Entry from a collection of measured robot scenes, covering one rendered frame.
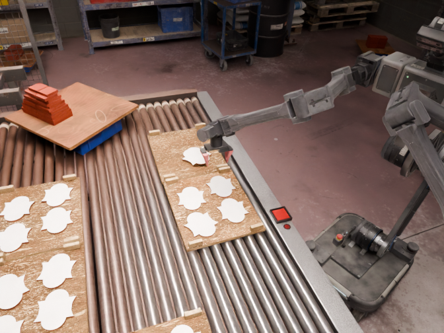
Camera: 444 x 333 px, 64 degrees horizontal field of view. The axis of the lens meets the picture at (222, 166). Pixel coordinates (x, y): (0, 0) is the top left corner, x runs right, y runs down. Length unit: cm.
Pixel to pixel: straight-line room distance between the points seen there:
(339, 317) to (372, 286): 100
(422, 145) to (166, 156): 121
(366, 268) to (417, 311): 47
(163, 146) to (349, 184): 192
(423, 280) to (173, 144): 193
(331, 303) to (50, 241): 110
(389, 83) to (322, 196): 165
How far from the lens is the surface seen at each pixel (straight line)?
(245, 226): 154
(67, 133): 197
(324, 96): 127
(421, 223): 328
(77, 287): 143
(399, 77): 167
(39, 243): 161
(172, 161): 185
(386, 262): 254
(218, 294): 137
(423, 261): 300
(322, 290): 144
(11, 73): 284
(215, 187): 168
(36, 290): 148
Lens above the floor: 210
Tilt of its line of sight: 40 degrees down
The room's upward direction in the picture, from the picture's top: 3 degrees clockwise
